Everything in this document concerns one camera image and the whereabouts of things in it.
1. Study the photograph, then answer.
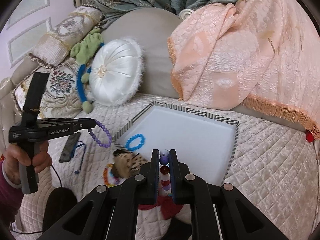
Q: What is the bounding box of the striped hexagonal white tray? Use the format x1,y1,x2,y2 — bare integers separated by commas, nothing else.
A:
113,101,239,185

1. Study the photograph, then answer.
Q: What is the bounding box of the blue cord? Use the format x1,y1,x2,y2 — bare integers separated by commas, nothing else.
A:
71,141,87,175

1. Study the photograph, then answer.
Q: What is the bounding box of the peach fringed blanket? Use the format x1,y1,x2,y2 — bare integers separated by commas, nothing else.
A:
168,0,319,139

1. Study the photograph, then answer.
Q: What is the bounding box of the round white satin cushion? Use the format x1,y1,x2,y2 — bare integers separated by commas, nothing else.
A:
89,38,144,107

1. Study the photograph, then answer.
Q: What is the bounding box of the orange yellow bead bracelet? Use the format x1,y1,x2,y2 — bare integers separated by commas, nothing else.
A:
102,163,121,188

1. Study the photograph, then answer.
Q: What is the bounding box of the blue bead bracelet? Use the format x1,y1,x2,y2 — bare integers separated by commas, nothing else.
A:
125,133,146,152

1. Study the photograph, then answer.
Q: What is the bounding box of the leopard print scrunchie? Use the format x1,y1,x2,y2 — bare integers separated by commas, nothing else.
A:
111,149,148,179

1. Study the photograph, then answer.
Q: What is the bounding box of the multicolour bead bracelet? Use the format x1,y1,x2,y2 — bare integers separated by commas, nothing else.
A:
158,149,173,197

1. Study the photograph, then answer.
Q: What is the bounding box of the beige headboard cushion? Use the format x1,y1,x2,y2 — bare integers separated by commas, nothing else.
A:
102,8,181,99

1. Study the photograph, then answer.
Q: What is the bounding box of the red velvet bow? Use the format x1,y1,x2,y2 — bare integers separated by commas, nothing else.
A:
138,196,183,220

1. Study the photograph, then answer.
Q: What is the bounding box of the purple sleeve forearm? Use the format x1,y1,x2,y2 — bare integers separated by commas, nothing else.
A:
0,160,24,227

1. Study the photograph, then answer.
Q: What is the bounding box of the quilted beige bedspread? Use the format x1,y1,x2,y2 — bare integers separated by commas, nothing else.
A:
17,109,319,239

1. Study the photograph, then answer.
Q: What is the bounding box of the green plush toy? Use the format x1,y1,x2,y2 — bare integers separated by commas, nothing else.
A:
70,28,104,114

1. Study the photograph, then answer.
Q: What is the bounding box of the purple bead bracelet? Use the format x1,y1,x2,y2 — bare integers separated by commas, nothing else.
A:
87,120,113,149

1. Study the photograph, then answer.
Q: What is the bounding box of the small red object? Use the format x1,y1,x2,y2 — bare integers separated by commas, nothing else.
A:
305,131,314,143

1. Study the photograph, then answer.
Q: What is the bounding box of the embroidered cylindrical bolster pillow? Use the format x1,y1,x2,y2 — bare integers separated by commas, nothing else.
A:
28,6,103,68

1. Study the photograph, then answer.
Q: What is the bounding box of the person's left hand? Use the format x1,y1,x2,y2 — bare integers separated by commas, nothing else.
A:
3,141,52,185

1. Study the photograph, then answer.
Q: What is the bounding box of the floral embroidered square pillow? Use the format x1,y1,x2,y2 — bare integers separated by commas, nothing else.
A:
12,58,82,118

